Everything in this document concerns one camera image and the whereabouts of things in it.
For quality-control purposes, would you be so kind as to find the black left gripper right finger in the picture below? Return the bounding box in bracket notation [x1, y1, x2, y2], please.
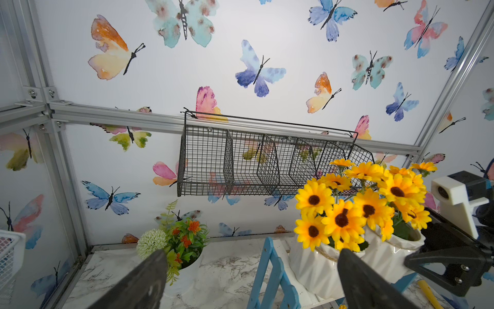
[337, 248, 417, 309]

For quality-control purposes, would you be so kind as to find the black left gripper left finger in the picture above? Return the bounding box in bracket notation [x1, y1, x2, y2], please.
[89, 251, 168, 309]

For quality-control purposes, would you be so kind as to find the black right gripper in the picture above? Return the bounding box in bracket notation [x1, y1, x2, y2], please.
[404, 193, 493, 297]

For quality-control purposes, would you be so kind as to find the sunflower pot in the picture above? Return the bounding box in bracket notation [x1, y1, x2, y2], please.
[289, 179, 365, 299]
[322, 159, 437, 283]

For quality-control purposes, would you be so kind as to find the yellow plastic garden shovel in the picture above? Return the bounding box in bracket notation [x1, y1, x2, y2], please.
[417, 279, 443, 309]

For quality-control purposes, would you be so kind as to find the orange flower green plant pot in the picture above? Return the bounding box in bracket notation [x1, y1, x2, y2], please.
[136, 200, 209, 297]

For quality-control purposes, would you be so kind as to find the blue white wooden shelf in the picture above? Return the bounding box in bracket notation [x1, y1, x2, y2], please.
[246, 236, 419, 309]

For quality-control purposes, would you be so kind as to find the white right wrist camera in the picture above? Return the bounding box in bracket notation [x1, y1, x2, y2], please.
[431, 171, 492, 239]

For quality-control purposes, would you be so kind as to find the white mesh wall basket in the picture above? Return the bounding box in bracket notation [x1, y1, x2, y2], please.
[0, 230, 26, 309]

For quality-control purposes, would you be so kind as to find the black wire wall basket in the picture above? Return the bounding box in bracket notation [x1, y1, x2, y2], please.
[177, 109, 374, 198]

